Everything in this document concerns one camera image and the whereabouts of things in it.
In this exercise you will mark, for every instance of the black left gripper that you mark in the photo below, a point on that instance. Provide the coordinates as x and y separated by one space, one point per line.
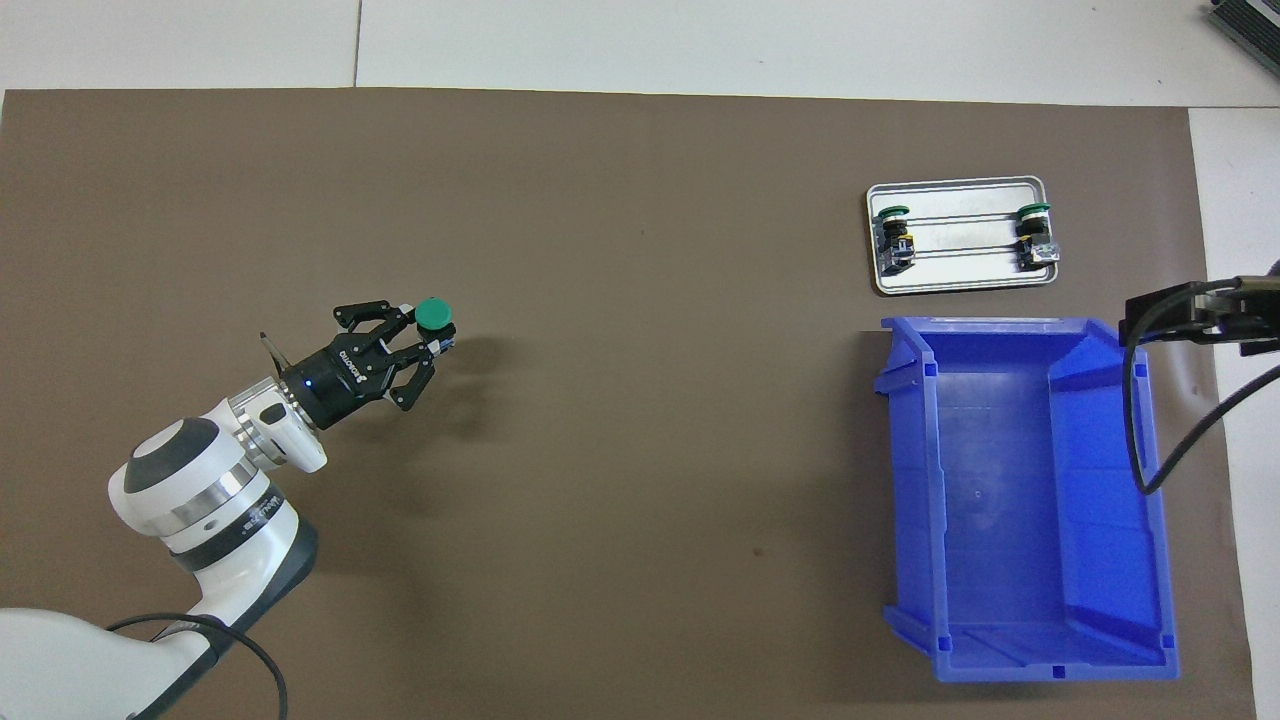
335 380

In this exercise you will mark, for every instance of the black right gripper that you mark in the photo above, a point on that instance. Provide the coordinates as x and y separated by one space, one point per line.
1255 315

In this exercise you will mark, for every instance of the green cap push button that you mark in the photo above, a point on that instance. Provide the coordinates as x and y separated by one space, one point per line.
1035 235
895 240
434 313

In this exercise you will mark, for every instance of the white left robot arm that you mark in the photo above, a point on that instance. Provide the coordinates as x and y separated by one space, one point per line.
200 500

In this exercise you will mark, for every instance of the grey metal tray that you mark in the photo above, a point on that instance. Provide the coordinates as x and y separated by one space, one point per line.
960 275

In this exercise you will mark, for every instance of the thin metal rod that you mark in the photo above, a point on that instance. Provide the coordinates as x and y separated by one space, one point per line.
965 254
960 216

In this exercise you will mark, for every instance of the brown table mat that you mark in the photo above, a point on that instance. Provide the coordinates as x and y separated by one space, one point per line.
600 250

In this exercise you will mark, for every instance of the blue plastic storage bin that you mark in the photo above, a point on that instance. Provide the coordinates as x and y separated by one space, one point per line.
1000 500

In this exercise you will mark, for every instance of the grey ribbed device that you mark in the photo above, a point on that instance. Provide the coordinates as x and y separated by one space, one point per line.
1250 25

